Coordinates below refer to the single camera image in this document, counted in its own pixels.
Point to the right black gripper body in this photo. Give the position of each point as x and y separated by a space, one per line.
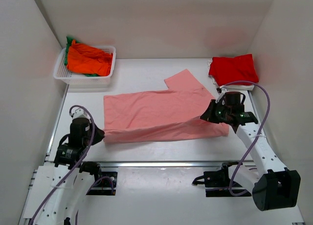
222 111

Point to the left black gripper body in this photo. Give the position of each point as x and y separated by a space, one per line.
88 134

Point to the pink t-shirt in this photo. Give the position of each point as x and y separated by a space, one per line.
161 115

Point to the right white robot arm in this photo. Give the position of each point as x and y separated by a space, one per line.
272 185

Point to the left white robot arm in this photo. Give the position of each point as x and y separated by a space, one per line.
72 177

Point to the folded red t-shirt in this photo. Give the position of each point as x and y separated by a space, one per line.
226 70

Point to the white plastic basket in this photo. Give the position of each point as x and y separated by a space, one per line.
62 73

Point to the orange t-shirt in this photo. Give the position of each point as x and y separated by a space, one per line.
85 59

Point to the green t-shirt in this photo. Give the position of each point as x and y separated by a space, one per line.
69 43

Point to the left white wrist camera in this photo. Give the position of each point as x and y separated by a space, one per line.
80 116

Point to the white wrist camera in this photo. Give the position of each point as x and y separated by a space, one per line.
80 116
222 91

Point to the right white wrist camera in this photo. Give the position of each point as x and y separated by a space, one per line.
222 91

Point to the aluminium rail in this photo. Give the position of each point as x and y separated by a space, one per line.
161 164

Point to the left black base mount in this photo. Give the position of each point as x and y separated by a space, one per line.
106 183

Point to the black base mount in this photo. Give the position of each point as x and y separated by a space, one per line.
216 182
106 183

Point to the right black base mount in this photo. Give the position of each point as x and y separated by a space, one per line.
216 182

